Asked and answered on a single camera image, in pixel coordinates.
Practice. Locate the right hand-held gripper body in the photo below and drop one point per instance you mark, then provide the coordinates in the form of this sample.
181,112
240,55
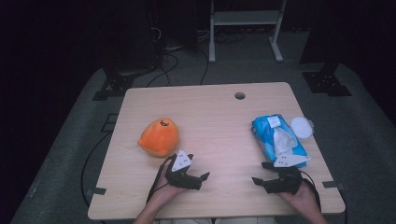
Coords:
286,182

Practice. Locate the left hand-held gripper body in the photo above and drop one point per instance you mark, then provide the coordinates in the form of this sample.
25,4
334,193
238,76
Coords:
182,180

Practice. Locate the blue wet wipes pack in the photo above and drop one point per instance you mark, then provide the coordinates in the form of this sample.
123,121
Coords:
264,137

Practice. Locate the white wet wipe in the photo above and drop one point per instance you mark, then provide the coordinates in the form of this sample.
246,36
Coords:
284,141

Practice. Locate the orange plush toy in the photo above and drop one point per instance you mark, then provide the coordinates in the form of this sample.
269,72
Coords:
158,137

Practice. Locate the person's right hand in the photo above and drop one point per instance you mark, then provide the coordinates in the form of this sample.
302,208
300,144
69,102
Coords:
299,196

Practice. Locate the person's left hand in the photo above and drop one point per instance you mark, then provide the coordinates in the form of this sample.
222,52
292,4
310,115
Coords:
166,194

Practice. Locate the grey tape strip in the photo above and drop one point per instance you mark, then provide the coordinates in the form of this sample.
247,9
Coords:
333,184
97,191

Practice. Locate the white oval plastic lid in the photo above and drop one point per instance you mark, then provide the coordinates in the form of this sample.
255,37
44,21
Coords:
301,127

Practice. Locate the black stand base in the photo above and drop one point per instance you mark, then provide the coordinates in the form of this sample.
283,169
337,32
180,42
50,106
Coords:
116,85
327,82

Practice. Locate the black floor frame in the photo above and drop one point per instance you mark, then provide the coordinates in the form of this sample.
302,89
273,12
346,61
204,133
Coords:
109,123

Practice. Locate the white metal stand frame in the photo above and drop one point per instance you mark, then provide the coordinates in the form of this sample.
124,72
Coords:
243,17

